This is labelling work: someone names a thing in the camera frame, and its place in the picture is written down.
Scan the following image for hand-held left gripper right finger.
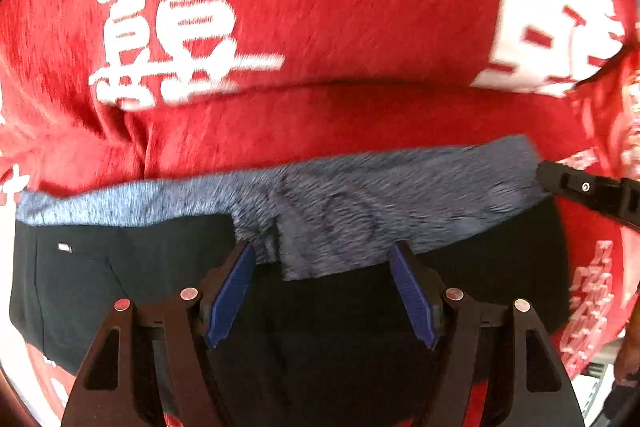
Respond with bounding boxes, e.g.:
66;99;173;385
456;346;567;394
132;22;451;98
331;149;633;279
389;241;586;427

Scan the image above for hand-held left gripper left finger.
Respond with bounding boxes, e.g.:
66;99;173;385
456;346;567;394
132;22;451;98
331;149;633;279
60;241;258;427

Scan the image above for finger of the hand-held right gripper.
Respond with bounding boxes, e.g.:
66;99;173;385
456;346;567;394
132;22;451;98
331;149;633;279
535;160;640;229

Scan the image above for black pants with blue trim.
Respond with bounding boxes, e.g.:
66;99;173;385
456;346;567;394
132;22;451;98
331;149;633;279
9;134;573;427

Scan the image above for red embroidered pillow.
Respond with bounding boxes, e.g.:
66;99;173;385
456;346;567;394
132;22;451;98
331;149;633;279
567;52;640;182

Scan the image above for red printed blanket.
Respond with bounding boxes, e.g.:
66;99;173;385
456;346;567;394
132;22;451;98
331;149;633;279
0;0;640;427

